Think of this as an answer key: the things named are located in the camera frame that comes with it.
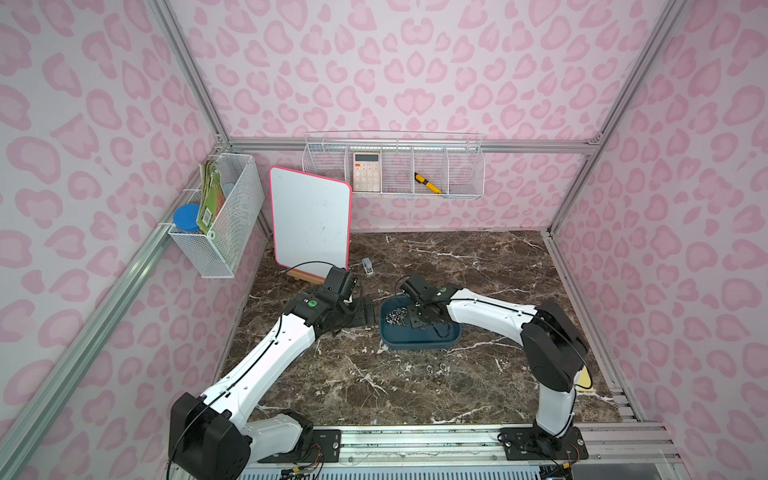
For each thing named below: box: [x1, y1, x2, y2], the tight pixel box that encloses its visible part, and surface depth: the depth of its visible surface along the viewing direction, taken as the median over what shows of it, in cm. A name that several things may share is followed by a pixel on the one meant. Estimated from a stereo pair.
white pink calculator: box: [353, 152, 380, 192], surface depth 97 cm
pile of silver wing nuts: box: [385, 307, 408, 326], surface depth 97 cm
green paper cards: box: [197, 161, 227, 235], surface depth 70 cm
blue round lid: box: [173, 203, 200, 232], surface depth 66 cm
